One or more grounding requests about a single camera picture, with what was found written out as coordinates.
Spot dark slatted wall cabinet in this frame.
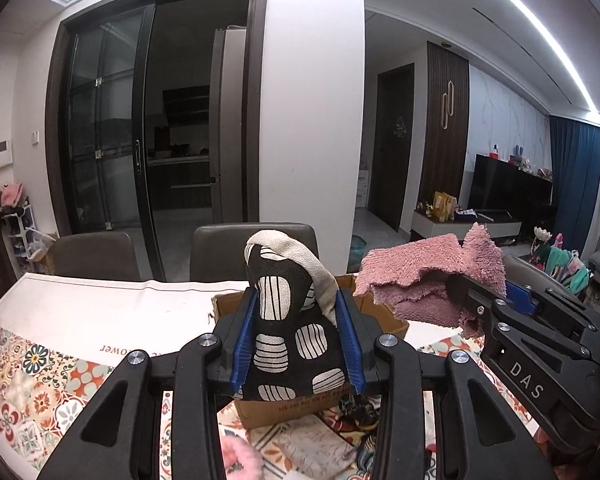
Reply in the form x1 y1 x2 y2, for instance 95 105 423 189
420 40 471 211

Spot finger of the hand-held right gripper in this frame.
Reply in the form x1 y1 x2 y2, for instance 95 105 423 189
504 280 600 341
445 271 598 376

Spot dark wooden door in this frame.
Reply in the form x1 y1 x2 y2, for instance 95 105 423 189
367 62 416 233

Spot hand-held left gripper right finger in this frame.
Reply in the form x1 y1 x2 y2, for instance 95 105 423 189
332 287 561 480

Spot black television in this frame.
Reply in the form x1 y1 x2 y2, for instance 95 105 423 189
467 154 553 221

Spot grey leather dining chair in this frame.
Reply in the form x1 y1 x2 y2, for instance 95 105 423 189
190 222 321 283
50 231 143 281
502 255 581 306

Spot dark framed sliding glass door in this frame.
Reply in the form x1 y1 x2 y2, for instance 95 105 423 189
62 5 156 233

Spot white television cabinet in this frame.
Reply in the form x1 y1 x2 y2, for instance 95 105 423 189
410 207 523 247

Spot white shoe rack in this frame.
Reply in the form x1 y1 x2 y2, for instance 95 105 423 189
0 202 46 275

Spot brown cardboard box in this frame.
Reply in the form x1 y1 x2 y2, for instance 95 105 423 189
210 274 411 430

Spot colourful clothes on rack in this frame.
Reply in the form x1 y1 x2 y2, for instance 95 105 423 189
530 227 592 296

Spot dark floral cloth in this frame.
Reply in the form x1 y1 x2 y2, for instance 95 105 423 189
325 395 381 433

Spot kitchen counter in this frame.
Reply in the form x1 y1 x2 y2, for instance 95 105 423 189
147 152 212 211

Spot silver refrigerator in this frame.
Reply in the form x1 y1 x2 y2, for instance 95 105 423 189
207 25 248 226

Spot blue curtain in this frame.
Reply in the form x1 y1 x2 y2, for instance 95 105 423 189
547 115 600 261

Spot black patterned oven mitt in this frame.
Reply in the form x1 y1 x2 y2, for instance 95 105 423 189
240 229 353 402

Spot pink plush hat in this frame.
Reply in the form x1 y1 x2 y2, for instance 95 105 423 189
0 182 27 211

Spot pink fluffy towel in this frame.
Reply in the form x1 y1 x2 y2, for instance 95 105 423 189
352 221 508 341

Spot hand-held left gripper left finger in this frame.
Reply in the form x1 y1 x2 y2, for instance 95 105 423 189
36 287 258 480

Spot grey white cloth pad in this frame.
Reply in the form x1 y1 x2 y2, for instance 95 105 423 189
267 427 358 480

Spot yellow gift boxes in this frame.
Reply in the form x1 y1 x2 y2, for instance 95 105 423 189
432 191 459 221

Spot pink fluffy scrunchie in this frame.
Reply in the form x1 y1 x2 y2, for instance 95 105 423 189
220 432 261 480

